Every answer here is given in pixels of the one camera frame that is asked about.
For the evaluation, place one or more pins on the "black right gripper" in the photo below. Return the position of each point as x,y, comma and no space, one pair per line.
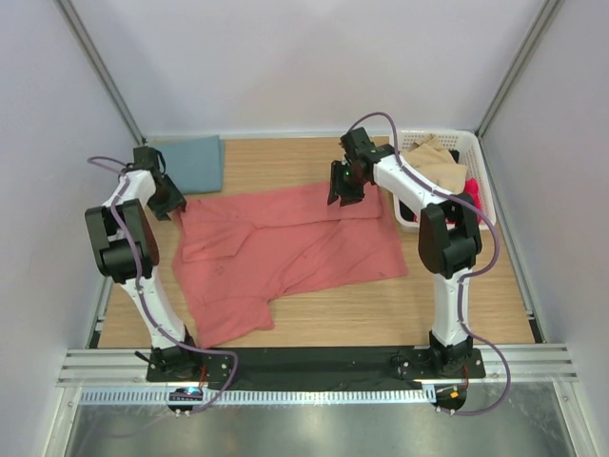
347,196

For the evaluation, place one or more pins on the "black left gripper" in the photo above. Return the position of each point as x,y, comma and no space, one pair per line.
175,201

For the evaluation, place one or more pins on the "salmon red t-shirt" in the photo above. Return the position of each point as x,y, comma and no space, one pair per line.
237,253

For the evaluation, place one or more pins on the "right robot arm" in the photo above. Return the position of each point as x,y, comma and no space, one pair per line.
449,238

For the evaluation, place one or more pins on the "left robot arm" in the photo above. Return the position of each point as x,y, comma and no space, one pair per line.
125,250

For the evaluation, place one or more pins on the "folded blue-grey t-shirt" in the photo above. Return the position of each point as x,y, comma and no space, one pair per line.
194,165

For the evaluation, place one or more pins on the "beige t-shirt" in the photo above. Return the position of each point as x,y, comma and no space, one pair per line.
429,157

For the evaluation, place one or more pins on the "magenta pink t-shirt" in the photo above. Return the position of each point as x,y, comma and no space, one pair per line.
472,188

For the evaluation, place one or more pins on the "white plastic laundry basket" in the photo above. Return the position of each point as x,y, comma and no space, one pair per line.
466,149

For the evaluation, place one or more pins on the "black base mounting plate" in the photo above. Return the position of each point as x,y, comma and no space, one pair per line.
312,369

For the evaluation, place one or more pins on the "aluminium front rail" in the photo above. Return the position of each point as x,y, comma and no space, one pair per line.
119,366

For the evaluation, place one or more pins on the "perforated cable duct strip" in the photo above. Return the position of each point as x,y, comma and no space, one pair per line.
188,397

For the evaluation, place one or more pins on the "left aluminium frame post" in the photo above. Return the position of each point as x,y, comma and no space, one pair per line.
82,36

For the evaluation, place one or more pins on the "aluminium frame post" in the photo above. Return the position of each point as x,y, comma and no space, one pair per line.
541,24
82,36

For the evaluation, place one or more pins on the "right aluminium frame post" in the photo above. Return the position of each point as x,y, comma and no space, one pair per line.
541,24

